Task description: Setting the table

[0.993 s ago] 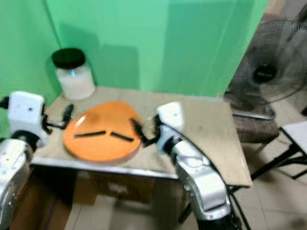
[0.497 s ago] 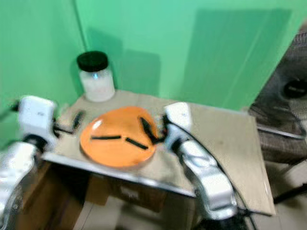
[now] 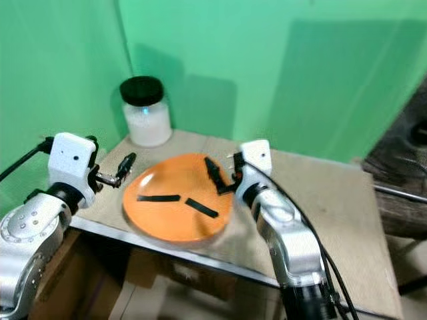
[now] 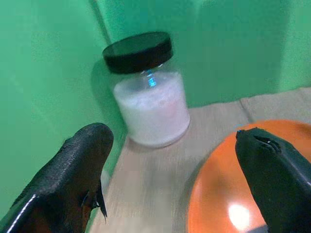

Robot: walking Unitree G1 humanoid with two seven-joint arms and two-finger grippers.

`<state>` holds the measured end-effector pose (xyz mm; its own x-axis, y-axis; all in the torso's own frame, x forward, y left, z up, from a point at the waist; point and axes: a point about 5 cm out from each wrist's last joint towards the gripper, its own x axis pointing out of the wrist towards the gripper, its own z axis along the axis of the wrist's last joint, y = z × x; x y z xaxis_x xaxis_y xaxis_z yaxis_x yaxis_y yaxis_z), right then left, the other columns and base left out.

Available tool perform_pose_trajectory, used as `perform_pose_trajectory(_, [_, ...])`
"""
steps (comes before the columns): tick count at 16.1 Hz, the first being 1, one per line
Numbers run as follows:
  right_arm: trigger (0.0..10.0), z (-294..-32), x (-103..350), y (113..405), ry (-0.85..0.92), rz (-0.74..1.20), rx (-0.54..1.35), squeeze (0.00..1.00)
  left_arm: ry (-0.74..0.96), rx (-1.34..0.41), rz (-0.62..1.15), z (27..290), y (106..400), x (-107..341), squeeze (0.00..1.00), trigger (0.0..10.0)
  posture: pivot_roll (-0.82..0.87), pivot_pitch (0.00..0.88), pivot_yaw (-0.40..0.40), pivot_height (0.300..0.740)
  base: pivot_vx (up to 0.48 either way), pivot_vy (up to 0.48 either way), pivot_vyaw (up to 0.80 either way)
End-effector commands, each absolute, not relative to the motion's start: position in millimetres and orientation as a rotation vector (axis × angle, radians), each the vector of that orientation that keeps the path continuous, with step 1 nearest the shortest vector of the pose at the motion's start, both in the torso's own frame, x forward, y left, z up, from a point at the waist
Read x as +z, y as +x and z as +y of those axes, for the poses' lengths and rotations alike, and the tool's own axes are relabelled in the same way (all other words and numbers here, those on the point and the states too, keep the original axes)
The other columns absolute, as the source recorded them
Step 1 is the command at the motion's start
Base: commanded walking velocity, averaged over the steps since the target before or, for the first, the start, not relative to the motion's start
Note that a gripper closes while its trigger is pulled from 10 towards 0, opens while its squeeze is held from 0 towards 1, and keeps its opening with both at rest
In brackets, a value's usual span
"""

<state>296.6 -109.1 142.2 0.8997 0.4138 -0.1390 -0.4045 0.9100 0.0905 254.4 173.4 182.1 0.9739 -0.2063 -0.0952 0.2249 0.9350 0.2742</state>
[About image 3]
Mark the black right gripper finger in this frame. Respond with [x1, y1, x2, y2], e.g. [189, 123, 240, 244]
[203, 157, 231, 195]

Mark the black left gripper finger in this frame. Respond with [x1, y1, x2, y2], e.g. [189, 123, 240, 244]
[116, 152, 136, 185]

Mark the black strip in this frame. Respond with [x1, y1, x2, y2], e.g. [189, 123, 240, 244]
[185, 198, 221, 219]
[137, 194, 181, 203]

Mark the white jar with black lid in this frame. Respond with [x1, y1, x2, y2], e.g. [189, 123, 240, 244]
[119, 75, 173, 148]

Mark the orange round plate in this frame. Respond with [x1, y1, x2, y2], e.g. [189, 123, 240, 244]
[122, 153, 231, 243]

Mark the brown cardboard box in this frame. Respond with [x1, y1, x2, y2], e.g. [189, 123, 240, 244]
[107, 245, 236, 302]

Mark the dark wooden furniture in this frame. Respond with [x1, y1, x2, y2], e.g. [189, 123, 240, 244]
[362, 79, 427, 241]

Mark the grey metal rod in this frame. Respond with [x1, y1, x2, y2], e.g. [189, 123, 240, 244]
[374, 183, 427, 205]

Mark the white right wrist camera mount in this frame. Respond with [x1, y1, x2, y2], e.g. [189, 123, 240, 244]
[238, 139, 274, 194]

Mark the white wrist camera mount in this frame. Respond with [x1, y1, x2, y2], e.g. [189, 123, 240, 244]
[238, 139, 274, 194]
[48, 132, 99, 209]

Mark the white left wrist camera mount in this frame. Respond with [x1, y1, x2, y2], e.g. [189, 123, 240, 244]
[48, 132, 99, 209]

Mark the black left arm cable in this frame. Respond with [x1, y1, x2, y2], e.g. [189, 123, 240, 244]
[0, 137, 55, 181]

